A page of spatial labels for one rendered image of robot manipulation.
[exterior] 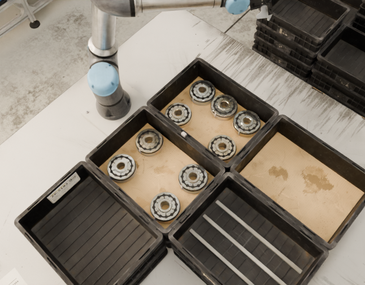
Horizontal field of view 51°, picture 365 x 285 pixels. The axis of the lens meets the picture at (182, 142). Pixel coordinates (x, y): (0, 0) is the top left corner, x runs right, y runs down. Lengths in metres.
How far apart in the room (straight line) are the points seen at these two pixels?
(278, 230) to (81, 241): 0.66
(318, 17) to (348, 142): 0.94
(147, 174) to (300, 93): 0.78
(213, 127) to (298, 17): 1.10
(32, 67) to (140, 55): 1.26
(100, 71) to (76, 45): 1.49
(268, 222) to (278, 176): 0.17
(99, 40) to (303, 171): 0.89
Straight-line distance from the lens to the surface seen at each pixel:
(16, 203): 1.65
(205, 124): 1.48
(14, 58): 3.08
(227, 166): 1.29
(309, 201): 1.40
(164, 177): 1.39
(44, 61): 2.97
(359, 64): 2.39
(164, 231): 1.22
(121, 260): 1.33
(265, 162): 1.42
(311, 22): 2.37
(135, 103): 1.68
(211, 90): 1.53
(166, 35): 1.95
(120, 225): 1.35
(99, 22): 1.43
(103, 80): 1.49
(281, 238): 1.34
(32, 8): 3.16
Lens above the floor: 2.10
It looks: 62 degrees down
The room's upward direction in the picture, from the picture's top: 6 degrees counter-clockwise
